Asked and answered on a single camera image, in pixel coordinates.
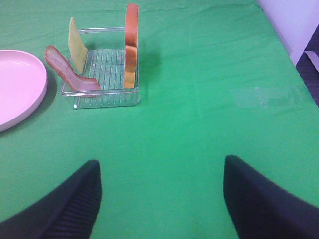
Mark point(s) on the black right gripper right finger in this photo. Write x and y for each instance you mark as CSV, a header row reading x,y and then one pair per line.
x,y
260,209

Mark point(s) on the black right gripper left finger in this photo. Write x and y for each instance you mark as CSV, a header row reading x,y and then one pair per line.
x,y
67,212

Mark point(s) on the bacon strip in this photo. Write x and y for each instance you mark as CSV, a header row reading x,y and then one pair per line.
x,y
63,68

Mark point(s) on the yellow cheese slice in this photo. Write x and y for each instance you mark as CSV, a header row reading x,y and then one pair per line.
x,y
77,49

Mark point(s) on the bread slice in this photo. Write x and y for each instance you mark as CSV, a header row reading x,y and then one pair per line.
x,y
131,44

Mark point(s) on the green tablecloth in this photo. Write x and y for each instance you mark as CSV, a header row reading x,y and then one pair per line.
x,y
215,80

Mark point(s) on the pink round plate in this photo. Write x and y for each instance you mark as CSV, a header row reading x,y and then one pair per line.
x,y
23,85

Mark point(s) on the clear right plastic tray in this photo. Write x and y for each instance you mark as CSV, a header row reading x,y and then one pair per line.
x,y
105,62

